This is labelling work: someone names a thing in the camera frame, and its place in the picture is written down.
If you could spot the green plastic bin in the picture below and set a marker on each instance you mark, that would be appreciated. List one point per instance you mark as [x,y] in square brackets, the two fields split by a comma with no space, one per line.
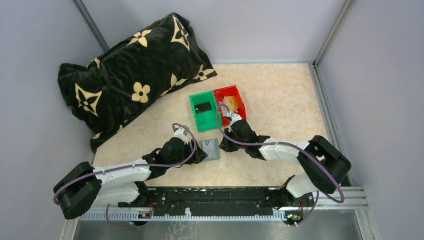
[203,120]

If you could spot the red plastic bin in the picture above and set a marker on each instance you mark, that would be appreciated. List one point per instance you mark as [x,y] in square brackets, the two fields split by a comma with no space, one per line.
[219,96]

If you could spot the sage green card holder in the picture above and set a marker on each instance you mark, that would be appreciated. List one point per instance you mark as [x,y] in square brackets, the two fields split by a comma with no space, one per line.
[217,148]

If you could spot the silver VIP card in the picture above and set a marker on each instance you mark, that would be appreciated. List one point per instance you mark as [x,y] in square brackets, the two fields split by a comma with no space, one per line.
[209,147]

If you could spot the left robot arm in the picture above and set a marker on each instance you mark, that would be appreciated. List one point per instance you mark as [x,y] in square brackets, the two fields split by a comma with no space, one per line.
[123,185]

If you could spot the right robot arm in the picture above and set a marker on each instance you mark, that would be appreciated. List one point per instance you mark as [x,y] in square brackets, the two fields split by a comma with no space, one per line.
[325,167]

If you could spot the stack of cards in red bin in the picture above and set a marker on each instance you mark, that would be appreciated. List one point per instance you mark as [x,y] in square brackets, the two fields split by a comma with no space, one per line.
[231,104]

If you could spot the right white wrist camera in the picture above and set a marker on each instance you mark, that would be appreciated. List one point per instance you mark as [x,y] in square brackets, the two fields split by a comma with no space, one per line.
[233,117]

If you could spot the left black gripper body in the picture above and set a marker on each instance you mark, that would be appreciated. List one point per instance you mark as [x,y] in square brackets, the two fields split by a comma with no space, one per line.
[185,154]

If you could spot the black floral pillow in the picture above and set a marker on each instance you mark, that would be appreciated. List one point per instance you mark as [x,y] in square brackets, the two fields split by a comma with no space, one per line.
[118,86]

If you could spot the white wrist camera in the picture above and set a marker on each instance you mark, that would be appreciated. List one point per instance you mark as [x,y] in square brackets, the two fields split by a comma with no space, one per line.
[233,117]
[181,134]

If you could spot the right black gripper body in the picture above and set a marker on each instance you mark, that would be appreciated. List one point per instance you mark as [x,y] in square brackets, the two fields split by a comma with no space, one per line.
[230,146]

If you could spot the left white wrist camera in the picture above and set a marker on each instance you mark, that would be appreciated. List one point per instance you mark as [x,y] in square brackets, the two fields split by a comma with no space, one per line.
[181,134]

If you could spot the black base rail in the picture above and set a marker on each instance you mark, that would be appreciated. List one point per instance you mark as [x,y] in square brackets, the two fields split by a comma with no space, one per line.
[217,202]

